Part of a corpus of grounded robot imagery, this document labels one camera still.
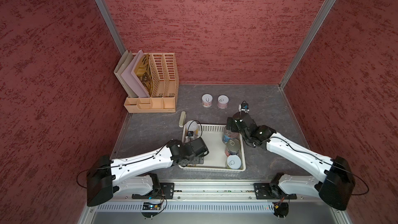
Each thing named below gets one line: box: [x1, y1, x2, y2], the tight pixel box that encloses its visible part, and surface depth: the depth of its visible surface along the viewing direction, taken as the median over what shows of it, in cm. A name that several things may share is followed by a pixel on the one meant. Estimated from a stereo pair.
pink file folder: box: [120, 49, 151, 98], surface depth 94 cm
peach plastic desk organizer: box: [113, 50, 180, 114], surface depth 102 cm
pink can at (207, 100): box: [201, 93, 213, 108], surface depth 108 cm
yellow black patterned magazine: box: [134, 53, 154, 97], surface depth 102 cm
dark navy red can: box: [224, 138, 241, 158], surface depth 81 cm
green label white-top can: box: [225, 154, 244, 170], surface depth 79 cm
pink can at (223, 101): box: [217, 94, 230, 109], surface depth 108 cm
